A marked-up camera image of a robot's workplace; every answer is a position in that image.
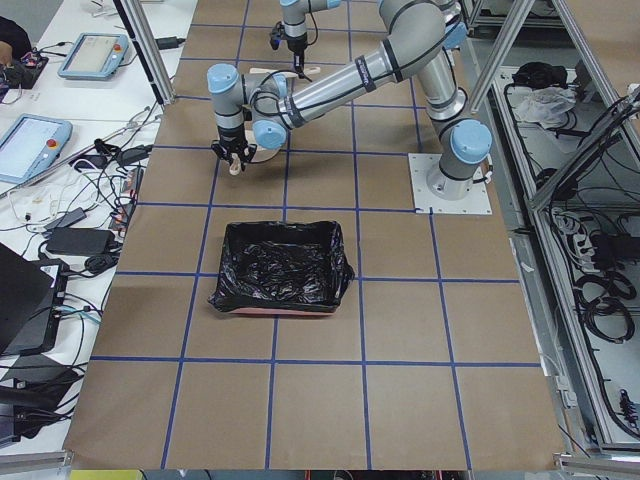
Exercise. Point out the beige plastic dustpan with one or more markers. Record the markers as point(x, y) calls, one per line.
point(258, 154)

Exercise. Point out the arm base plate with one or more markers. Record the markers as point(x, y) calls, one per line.
point(434, 193)

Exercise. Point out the beige hand brush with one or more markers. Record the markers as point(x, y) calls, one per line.
point(307, 72)

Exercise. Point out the near teach pendant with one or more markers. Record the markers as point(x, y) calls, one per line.
point(31, 145)

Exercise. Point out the aluminium frame post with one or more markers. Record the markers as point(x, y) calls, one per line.
point(137, 26)

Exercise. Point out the bin with black bag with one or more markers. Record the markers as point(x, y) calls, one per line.
point(272, 267)

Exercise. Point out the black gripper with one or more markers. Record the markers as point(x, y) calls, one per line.
point(297, 51)
point(229, 140)

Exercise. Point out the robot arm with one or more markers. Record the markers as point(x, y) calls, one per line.
point(296, 11)
point(255, 111)

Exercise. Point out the black laptop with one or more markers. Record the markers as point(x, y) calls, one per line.
point(31, 293)

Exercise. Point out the far teach pendant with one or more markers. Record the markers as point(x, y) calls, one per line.
point(94, 56)

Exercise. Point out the teach pendant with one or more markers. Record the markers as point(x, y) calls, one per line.
point(94, 56)
point(31, 145)

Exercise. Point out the black power adapter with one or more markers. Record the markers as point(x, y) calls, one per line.
point(171, 42)

